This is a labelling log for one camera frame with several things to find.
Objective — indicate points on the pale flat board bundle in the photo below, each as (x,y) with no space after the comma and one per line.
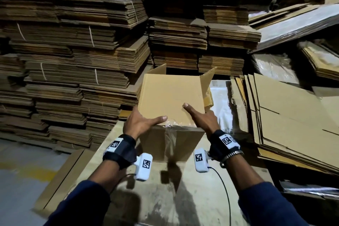
(296,24)

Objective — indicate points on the plywood work board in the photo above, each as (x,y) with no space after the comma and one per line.
(180,191)

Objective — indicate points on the person's left forearm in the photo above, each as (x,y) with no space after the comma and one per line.
(84,196)

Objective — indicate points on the clear plastic sheet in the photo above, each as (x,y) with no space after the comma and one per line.
(274,68)

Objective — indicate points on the black left wrist band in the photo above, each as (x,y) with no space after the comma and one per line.
(121,151)

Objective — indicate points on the stacks of flat cardboard bundles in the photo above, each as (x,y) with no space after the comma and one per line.
(58,59)

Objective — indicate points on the person's right hand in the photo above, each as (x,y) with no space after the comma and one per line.
(204,120)

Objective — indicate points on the person's left hand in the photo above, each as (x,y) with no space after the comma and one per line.
(139,125)

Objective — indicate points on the person's right forearm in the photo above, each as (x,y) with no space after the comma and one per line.
(265,196)

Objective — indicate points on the white plastic sack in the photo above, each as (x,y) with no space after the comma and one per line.
(221,106)

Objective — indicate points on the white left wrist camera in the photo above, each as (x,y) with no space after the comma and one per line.
(143,166)

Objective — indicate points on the pile of brown cartons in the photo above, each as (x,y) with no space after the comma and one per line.
(296,122)

